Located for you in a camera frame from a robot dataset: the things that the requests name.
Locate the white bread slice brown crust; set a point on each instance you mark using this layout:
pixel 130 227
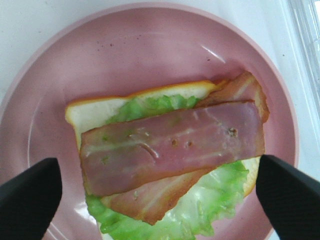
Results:
pixel 86 114

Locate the pale pink bacon strip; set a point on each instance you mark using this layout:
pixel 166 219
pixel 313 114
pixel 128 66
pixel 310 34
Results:
pixel 123 156

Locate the right clear plastic tray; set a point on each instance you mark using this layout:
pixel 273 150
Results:
pixel 303 28

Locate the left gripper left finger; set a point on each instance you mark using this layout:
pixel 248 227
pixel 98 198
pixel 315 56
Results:
pixel 29 201

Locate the reddish brown bacon strip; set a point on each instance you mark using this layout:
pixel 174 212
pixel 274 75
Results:
pixel 150 202

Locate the pink round plate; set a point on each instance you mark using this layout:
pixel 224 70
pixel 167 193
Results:
pixel 116 52

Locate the green lettuce leaf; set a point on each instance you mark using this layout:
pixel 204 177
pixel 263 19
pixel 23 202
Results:
pixel 213 197

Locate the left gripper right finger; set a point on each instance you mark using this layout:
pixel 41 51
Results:
pixel 289 198

